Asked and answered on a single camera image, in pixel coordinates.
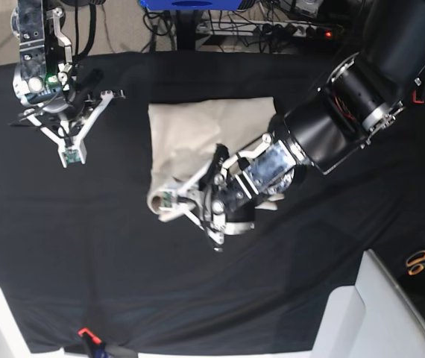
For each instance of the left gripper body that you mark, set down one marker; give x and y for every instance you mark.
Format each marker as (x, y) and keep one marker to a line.
(228, 210)

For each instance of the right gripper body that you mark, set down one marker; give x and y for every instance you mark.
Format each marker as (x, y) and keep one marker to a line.
(77, 112)

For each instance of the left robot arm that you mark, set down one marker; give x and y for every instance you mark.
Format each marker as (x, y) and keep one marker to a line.
(361, 97)

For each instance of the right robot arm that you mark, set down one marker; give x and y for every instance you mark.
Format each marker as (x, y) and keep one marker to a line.
(48, 58)

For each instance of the blue plastic box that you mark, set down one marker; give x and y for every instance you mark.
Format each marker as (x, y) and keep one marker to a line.
(160, 5)

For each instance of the white power strip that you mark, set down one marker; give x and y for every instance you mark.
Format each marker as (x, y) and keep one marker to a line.
(235, 27)

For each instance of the black table cloth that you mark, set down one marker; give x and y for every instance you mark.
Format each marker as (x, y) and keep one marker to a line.
(80, 248)

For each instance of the red clip at table edge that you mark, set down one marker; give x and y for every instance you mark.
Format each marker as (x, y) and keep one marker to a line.
(86, 334)

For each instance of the red black clamp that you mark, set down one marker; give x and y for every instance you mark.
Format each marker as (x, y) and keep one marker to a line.
(418, 94)

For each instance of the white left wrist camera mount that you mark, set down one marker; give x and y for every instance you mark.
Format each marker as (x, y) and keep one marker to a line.
(185, 199)

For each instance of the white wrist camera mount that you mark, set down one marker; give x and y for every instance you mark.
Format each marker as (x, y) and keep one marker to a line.
(69, 134)
(185, 199)

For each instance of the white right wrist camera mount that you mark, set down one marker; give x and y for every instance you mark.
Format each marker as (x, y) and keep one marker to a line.
(69, 134)

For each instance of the orange handled scissors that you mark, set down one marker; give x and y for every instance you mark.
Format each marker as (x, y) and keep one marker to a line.
(415, 264)

